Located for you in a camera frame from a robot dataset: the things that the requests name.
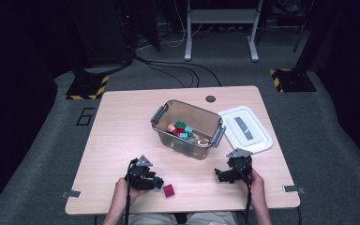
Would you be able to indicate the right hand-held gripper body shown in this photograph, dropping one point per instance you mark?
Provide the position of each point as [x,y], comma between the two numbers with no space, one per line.
[240,165]

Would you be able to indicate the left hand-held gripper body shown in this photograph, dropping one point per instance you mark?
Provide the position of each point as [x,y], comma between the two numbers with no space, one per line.
[139,176]

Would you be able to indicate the dark teal toy block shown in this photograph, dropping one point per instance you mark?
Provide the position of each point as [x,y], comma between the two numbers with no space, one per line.
[160,183]

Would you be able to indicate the white container lid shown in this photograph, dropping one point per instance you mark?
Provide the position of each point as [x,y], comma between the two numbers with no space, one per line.
[256,125]

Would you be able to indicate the light teal toy block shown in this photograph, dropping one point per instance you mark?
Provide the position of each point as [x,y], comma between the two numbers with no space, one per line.
[189,129]
[183,136]

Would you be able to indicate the red toy block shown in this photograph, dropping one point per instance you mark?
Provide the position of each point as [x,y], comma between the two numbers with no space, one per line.
[179,131]

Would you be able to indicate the green toy block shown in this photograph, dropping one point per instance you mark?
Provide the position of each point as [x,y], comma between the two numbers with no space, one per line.
[180,124]

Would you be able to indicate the clear plastic storage container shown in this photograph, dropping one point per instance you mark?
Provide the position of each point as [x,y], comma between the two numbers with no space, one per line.
[200,115]

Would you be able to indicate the person's left hand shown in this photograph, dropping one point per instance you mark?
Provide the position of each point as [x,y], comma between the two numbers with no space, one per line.
[122,193]

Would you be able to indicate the person's right hand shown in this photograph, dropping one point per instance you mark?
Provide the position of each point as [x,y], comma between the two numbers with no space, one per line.
[257,190]

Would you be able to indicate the magenta toy block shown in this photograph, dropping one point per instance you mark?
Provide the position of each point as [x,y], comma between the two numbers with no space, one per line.
[168,190]

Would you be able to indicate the person's beige shorts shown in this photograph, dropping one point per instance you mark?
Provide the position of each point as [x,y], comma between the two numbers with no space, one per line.
[150,219]

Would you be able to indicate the dark cabinet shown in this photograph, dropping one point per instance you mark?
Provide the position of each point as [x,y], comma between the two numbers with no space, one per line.
[106,31]

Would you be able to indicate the grey table bracket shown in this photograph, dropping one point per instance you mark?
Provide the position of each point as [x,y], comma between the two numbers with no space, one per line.
[72,194]
[293,188]

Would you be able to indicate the black yellow striped base plate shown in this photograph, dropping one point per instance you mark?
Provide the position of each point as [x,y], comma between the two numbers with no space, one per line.
[87,87]
[293,81]

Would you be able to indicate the white metal desk frame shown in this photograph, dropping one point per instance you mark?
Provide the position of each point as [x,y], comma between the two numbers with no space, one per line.
[222,15]

